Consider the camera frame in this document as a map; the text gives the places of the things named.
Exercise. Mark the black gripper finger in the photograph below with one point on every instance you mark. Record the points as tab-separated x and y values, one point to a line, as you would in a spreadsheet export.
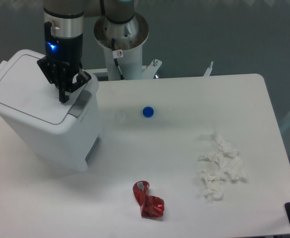
77	77
57	73

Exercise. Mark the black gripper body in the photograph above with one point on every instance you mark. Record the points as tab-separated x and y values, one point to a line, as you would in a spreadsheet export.
67	50

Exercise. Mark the white trash can lid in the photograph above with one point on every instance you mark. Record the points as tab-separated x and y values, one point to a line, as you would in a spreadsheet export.
25	92

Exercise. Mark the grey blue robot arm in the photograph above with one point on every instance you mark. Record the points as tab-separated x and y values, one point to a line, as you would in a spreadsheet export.
63	32

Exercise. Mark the white bottle cap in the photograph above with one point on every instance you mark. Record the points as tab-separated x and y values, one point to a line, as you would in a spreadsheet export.
120	116

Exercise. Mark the blue bottle cap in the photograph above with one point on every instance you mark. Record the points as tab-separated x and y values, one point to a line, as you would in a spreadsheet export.
148	112

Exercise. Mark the white trash can body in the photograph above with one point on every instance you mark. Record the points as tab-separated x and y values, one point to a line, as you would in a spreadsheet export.
70	143

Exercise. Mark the crushed red can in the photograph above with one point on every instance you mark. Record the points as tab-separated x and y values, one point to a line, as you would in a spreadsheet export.
150	206

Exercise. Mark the crumpled white tissue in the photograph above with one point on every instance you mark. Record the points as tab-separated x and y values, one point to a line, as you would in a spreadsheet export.
228	166

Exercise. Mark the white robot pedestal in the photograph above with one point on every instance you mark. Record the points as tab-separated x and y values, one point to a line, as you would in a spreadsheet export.
122	46

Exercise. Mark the white mounting bracket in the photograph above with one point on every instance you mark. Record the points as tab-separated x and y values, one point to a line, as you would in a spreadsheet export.
151	71

